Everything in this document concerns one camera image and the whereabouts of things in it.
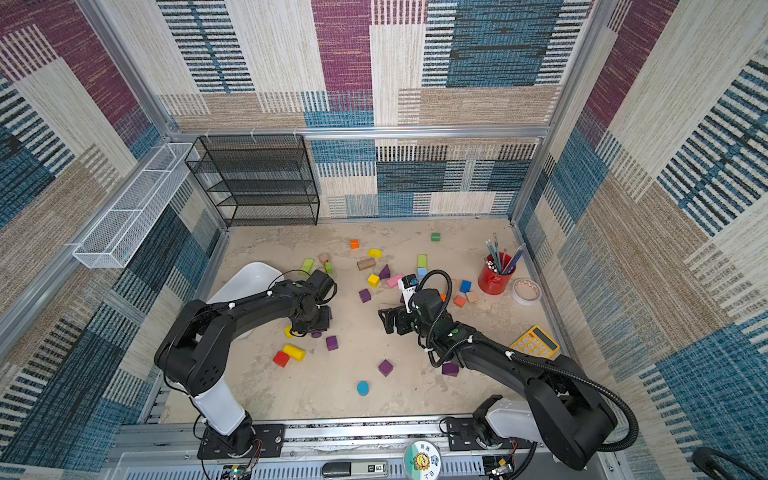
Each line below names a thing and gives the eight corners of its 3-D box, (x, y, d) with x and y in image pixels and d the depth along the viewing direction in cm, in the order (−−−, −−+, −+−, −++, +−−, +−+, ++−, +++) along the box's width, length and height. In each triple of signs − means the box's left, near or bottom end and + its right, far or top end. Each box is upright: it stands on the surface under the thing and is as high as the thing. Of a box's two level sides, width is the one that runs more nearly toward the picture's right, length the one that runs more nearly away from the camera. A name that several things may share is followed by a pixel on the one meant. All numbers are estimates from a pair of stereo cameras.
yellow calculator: (537, 372, 85) (540, 370, 84) (510, 346, 90) (512, 343, 88) (560, 350, 89) (563, 347, 88) (532, 326, 94) (535, 323, 92)
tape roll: (515, 306, 99) (518, 301, 96) (508, 282, 105) (511, 277, 102) (542, 306, 99) (546, 301, 96) (533, 282, 105) (537, 277, 102)
